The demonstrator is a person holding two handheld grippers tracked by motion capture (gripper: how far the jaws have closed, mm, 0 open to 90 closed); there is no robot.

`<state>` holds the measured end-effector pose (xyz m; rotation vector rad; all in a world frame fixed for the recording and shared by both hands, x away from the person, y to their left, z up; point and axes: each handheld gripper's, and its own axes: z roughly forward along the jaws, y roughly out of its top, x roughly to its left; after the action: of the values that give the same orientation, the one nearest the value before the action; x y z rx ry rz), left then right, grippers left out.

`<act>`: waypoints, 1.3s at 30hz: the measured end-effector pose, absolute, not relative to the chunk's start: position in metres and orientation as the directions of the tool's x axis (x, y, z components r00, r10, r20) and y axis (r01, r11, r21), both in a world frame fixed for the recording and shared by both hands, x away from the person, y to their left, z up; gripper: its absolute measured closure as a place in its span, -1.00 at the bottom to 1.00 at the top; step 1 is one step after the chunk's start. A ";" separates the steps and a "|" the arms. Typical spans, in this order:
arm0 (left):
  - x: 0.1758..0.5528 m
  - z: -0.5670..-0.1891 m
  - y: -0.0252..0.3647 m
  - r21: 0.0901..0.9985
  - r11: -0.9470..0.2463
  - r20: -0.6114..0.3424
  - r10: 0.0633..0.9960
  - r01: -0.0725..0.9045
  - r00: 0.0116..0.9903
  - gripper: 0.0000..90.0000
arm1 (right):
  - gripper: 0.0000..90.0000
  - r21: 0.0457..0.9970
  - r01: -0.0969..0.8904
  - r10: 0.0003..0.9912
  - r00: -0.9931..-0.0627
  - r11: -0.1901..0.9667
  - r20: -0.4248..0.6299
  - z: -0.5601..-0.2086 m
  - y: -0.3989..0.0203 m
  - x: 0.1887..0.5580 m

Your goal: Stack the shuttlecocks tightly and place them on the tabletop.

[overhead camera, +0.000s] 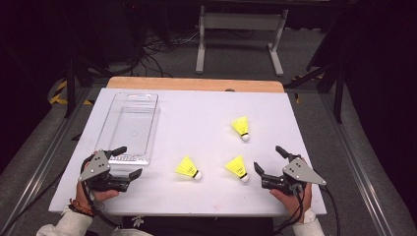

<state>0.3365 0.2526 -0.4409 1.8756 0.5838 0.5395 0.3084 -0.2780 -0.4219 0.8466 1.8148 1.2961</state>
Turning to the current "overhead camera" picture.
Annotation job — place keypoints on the clear plastic tray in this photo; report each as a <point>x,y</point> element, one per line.
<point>131,128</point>

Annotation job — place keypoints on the grey metal stand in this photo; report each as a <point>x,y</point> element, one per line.
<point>241,21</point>

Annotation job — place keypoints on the person's dark clothing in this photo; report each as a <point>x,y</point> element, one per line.
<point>196,227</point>

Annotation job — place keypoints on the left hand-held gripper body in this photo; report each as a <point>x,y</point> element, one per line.
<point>96,165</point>

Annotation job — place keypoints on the person's right hand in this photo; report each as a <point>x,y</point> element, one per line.
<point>290,202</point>

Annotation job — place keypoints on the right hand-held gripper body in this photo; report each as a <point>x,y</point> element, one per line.
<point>300,170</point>

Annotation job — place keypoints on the yellow shuttlecock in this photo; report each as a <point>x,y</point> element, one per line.
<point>187,167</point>
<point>237,166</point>
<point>241,125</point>

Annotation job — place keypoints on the wooden table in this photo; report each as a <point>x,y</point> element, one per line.
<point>196,84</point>

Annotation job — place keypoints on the black tripod stand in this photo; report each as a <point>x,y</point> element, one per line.
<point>70,88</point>
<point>339,95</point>

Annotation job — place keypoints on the aluminium floor rail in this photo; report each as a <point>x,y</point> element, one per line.
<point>354,157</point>
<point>49,152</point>

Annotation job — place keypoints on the person's left hand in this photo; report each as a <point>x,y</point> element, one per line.
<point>98,196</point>

